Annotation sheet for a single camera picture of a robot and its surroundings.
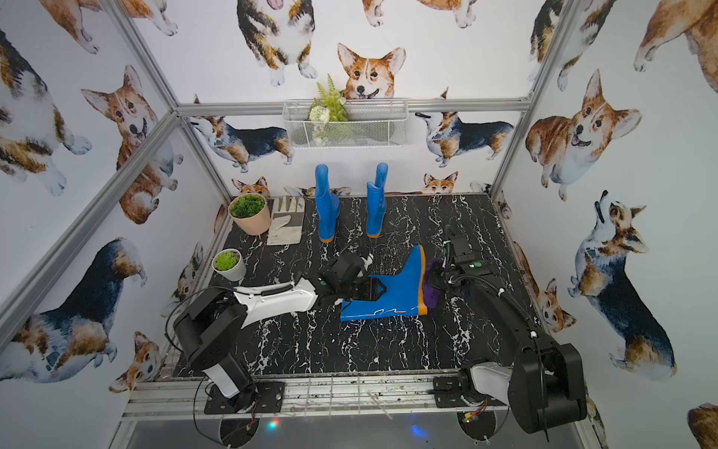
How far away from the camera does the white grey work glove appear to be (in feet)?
3.59

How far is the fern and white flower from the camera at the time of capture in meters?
0.82

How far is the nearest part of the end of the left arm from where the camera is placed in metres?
0.68

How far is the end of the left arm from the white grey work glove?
418 mm

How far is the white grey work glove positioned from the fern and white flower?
0.38 m

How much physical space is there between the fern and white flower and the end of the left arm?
46 cm
